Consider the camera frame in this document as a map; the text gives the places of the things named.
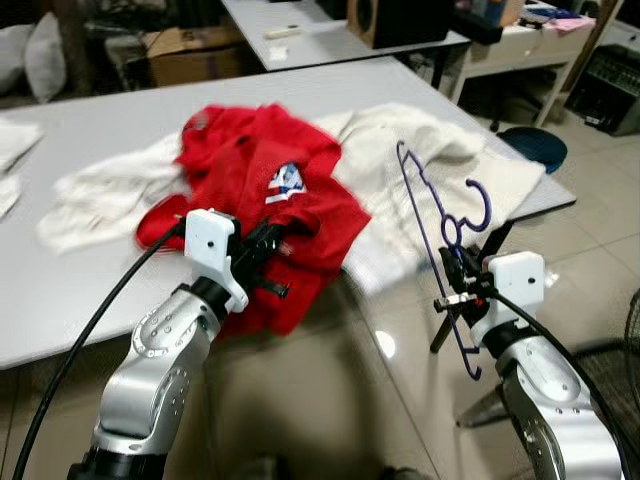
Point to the red T-shirt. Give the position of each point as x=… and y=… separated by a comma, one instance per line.
x=250, y=150

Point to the white denim jacket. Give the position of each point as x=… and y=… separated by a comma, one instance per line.
x=450, y=140

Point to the blue round basin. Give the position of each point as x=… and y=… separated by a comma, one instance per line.
x=535, y=145

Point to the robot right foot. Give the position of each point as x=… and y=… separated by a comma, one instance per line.
x=402, y=474

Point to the brown cardboard box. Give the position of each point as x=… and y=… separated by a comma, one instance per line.
x=195, y=55

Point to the white remote control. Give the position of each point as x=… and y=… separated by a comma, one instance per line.
x=282, y=33

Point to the white desk with drawers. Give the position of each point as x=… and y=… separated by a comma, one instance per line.
x=530, y=50

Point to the black audio device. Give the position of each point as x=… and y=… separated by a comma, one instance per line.
x=605, y=90

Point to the black long speaker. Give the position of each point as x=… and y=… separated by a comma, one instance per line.
x=478, y=27

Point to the wooden loudspeaker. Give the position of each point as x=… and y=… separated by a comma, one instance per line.
x=400, y=20

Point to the white folded cloth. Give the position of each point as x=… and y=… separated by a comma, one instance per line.
x=8, y=197
x=18, y=142

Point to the pink cloth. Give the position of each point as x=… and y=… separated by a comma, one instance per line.
x=570, y=23

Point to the white pillow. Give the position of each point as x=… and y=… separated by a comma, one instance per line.
x=45, y=55
x=12, y=60

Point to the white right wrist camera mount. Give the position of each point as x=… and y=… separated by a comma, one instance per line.
x=515, y=285

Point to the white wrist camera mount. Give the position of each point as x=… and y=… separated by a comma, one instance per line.
x=210, y=245
x=515, y=285

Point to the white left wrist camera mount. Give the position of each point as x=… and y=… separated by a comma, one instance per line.
x=210, y=245

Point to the metal frame woven chair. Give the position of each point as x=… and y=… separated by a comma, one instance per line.
x=615, y=370

